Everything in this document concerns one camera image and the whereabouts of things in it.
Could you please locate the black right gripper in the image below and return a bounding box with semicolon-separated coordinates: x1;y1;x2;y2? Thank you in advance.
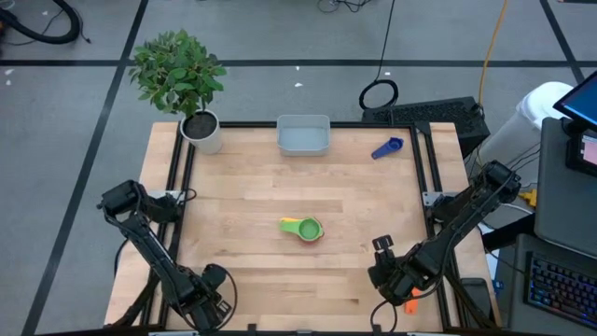
367;235;423;308

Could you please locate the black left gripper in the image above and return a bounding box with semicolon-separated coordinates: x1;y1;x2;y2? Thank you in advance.
186;282;233;333

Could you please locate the orange plastic measuring cup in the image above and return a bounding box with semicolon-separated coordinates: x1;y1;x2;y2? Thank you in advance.
403;287;422;315

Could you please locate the green plastic measuring cup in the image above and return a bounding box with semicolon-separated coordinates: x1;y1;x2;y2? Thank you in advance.
278;216;326;243

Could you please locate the small dark blue measuring cup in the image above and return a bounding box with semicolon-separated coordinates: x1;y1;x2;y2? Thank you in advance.
370;136;406;161

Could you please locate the grey plastic basket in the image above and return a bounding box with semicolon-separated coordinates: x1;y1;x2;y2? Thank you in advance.
275;114;332;158

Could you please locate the black phone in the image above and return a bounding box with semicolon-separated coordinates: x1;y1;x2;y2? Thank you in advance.
459;276;492;319

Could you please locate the grey desk top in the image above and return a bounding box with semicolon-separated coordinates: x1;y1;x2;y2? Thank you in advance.
507;232;597;336
533;116;597;261

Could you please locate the white cylindrical plant pot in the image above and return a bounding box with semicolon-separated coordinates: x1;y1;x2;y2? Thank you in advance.
179;109;225;156

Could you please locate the backlit black keyboard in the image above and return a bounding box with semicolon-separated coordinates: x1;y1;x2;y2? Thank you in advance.
523;251;597;330

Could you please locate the white waste bin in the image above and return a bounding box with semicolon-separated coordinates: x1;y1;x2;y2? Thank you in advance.
479;80;576;165

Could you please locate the small display device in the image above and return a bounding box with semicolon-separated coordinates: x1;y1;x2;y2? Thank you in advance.
564;129;597;178

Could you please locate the computer monitor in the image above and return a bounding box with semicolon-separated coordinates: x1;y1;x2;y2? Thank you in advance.
552;69;597;134

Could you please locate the green leafy plant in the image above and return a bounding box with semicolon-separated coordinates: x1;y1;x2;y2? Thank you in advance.
127;28;229;119

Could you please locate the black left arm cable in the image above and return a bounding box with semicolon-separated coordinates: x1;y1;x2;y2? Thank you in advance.
217;273;240;329

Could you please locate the thin black hanging cable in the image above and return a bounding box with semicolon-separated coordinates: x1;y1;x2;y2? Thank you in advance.
357;0;400;111

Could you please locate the black aluminium table frame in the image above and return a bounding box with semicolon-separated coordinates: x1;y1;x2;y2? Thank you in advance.
104;119;500;336

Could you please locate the thick yellow hanging cable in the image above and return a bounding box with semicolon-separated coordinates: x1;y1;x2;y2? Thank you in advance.
476;0;509;111

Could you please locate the black floor cable bundle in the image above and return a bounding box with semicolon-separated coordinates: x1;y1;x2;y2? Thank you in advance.
316;0;374;15

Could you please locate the thick black hose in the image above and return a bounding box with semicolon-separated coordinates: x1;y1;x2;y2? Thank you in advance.
0;0;82;46

